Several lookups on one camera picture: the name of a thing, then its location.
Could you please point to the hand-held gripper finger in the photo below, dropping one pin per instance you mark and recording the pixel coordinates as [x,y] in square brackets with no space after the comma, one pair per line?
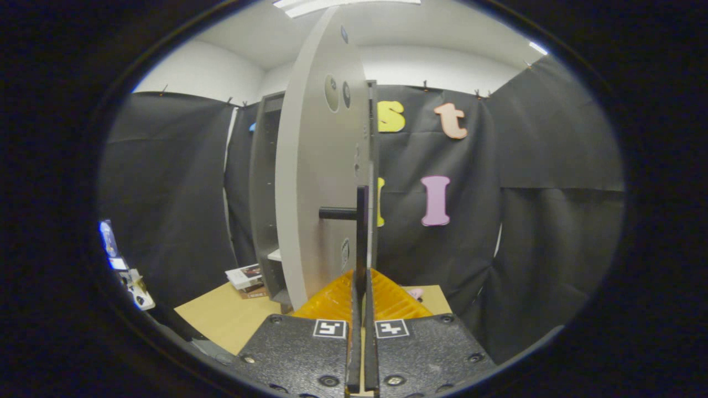
[355,342]
[369,342]

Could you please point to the light grey shoe cabinet door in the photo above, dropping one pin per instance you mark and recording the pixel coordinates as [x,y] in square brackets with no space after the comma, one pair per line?
[315,193]

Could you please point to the grey shoe cabinet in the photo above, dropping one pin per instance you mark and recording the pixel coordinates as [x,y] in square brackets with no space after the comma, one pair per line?
[263,193]

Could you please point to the green and pink plush toy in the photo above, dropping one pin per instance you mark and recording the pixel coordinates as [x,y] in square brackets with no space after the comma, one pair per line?
[415,293]

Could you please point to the brown book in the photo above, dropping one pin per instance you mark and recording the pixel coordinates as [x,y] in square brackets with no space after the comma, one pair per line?
[255,294]

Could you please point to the dark book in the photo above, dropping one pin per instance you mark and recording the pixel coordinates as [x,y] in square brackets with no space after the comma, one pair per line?
[255,287]

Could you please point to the grey metal bar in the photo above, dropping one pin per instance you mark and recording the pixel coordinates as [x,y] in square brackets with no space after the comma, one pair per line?
[213,348]

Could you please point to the white tray with small items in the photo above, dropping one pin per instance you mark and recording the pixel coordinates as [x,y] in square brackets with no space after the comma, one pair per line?
[135,290]

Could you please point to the blue and white object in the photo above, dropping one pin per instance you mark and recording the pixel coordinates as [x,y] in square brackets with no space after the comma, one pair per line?
[108,237]

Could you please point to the black backdrop cloth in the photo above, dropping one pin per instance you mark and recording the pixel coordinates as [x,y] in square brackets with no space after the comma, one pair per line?
[553,138]

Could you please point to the large ceiling light panel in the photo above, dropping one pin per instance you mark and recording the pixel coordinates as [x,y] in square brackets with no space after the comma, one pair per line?
[332,4]

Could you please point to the small ceiling light panel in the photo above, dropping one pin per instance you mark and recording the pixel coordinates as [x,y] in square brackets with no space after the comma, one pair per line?
[537,48]

